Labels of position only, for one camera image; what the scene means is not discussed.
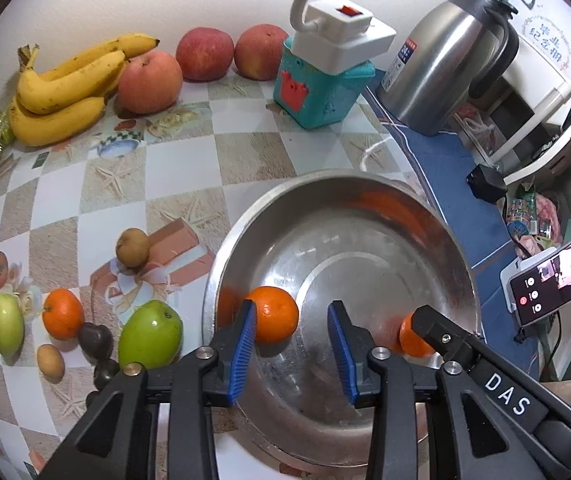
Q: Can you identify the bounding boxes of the colourful snack packets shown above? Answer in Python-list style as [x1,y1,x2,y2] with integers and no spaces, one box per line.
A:
[505,185,556,241]

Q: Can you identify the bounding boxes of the white printed paper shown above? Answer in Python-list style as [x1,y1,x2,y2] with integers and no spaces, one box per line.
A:
[508,0,571,86]

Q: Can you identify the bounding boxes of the white cable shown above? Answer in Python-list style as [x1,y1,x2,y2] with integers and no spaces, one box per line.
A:
[453,110,501,168]

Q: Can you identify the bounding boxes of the yellow banana bunch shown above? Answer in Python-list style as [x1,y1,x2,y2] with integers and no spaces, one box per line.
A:
[8,32,160,147]

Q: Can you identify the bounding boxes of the pale red apple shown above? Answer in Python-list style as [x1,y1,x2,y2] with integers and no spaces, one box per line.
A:
[117,50,184,115]

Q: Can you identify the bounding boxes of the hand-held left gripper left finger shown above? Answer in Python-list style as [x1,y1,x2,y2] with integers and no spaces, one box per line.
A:
[38,299,259,480]

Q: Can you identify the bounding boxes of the large brown kiwi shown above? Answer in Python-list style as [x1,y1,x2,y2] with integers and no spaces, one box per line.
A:
[116,227,150,268]

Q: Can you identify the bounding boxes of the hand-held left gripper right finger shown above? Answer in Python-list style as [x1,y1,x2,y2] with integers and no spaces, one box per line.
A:
[327,300,532,480]

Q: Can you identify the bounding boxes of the white power strip with cable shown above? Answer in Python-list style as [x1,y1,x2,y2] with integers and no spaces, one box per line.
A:
[289,0,397,74]

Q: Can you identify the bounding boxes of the smartphone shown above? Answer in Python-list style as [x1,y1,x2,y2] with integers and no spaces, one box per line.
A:
[509,229,571,326]

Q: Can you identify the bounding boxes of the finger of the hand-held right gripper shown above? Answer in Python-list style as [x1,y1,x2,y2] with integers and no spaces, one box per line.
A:
[409,305,487,370]

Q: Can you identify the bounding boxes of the stainless steel bowl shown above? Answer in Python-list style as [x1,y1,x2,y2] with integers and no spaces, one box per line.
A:
[202,170,482,477]

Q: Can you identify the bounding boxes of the black cable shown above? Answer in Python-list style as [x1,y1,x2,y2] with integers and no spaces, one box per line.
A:
[515,305,571,376]

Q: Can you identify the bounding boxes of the small brown kiwi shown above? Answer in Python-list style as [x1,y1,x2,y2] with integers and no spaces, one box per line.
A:
[36,343,65,380]

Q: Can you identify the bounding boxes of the orange tangerine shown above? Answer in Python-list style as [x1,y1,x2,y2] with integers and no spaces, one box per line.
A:
[42,288,85,341]
[398,312,439,358]
[246,286,299,345]

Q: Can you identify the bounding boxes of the stainless steel thermos jug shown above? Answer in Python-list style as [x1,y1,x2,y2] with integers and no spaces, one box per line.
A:
[375,0,520,137]

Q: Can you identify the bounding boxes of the teal toy box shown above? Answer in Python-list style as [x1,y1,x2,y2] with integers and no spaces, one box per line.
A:
[272,35,377,130]

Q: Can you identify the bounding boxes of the green mango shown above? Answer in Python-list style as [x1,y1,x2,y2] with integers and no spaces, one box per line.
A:
[0,292,26,361]

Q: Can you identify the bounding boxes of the green apple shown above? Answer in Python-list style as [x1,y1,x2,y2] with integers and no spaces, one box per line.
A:
[118,300,184,371]

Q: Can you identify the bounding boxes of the white phone stand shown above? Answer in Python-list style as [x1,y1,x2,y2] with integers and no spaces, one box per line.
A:
[499,247,561,311]

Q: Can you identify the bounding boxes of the black power adapter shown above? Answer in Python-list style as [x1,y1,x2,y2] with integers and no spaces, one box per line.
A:
[467,164,509,204]

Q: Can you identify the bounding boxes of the white appliance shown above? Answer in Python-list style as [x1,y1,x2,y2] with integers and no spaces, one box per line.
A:
[485,7,571,186]

